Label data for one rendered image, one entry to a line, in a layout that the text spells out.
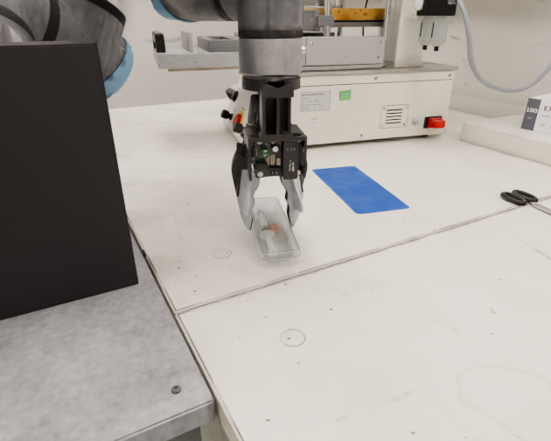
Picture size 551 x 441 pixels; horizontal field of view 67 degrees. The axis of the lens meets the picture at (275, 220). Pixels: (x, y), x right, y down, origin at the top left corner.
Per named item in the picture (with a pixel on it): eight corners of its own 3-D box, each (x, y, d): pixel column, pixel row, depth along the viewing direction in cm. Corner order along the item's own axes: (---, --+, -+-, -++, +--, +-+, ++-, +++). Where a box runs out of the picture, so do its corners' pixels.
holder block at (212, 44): (258, 45, 114) (258, 35, 113) (281, 51, 97) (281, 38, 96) (197, 46, 109) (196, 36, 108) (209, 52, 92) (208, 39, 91)
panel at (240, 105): (223, 122, 125) (247, 61, 120) (247, 150, 99) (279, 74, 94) (217, 120, 124) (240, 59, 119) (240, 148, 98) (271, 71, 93)
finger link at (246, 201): (232, 241, 56) (246, 178, 52) (228, 222, 61) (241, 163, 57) (254, 245, 57) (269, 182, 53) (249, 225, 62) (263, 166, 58)
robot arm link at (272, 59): (235, 36, 51) (300, 35, 53) (237, 75, 53) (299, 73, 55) (240, 39, 45) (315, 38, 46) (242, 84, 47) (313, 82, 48)
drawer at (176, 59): (263, 59, 117) (263, 29, 113) (289, 68, 98) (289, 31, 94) (155, 63, 109) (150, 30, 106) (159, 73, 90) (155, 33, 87)
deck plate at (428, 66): (385, 57, 134) (386, 54, 134) (457, 69, 104) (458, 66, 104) (245, 61, 122) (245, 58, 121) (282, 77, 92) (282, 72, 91)
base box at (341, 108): (379, 112, 141) (385, 57, 134) (452, 141, 109) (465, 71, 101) (222, 122, 127) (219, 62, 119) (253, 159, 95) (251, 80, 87)
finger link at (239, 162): (226, 194, 57) (239, 132, 54) (226, 191, 59) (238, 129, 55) (259, 199, 59) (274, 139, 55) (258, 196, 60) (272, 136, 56)
